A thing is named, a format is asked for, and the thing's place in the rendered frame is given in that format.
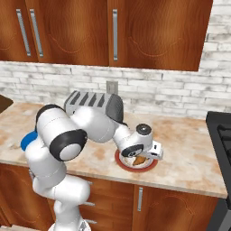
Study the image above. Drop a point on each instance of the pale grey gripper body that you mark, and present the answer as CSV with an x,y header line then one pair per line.
x,y
154,156

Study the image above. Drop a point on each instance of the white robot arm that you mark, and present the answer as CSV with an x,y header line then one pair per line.
x,y
60,129

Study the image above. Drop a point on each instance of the orange brown pastry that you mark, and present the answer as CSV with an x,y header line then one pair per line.
x,y
138,161

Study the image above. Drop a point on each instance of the red rimmed white plate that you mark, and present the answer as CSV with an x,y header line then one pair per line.
x,y
126,167

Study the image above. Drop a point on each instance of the wooden drawer front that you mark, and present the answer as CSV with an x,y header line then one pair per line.
x,y
114,224
114,206
114,188

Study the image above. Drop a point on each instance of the wooden base cupboard door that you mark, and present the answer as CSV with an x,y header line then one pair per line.
x,y
177,210
15,195

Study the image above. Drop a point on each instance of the grey toaster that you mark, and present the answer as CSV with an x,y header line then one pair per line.
x,y
112,105

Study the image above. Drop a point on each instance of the black stove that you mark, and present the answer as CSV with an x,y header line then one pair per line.
x,y
221,141

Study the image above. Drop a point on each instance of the blue round plate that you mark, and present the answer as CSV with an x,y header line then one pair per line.
x,y
27,140

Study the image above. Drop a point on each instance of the dark brown board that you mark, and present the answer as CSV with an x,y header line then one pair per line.
x,y
4,103

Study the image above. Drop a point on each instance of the grey wall socket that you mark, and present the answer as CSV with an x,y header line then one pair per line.
x,y
112,87

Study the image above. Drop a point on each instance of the wide wooden wall cupboard door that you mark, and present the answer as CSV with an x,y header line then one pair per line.
x,y
162,33

